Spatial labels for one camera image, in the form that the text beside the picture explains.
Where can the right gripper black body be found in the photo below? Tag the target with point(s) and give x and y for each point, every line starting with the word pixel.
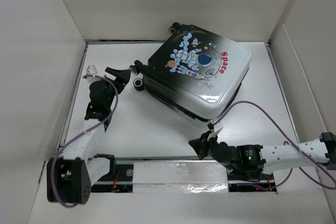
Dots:
pixel 209 146

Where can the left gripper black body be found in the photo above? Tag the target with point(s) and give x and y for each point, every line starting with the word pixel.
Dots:
pixel 118 84

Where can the black white space-print suitcase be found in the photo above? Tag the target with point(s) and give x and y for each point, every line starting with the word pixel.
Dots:
pixel 195 71

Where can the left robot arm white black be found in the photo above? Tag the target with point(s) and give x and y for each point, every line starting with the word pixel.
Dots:
pixel 75 168

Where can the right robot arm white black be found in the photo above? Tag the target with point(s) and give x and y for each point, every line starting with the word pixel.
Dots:
pixel 320 151

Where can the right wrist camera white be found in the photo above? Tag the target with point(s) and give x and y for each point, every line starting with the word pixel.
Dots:
pixel 215 128

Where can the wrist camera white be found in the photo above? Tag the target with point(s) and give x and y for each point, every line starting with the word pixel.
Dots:
pixel 91 70
pixel 215 128

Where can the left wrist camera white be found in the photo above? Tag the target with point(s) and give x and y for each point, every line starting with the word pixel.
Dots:
pixel 91 70

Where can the aluminium front rail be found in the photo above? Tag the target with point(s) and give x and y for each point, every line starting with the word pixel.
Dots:
pixel 170 159

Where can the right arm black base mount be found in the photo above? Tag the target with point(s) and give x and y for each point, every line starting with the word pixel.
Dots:
pixel 239 182

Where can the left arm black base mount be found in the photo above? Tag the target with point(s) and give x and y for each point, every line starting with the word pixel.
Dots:
pixel 121 181

